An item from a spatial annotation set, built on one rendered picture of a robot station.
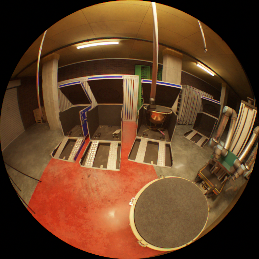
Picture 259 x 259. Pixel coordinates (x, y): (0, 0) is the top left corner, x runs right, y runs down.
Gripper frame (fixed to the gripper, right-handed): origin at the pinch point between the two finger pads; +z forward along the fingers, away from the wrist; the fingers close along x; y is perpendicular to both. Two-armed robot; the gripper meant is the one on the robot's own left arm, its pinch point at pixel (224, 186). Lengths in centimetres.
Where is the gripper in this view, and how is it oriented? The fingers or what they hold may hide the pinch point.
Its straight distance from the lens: 137.9
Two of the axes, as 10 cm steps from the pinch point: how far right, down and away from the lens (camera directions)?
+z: -4.6, 7.7, 4.4
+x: 1.5, 5.5, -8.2
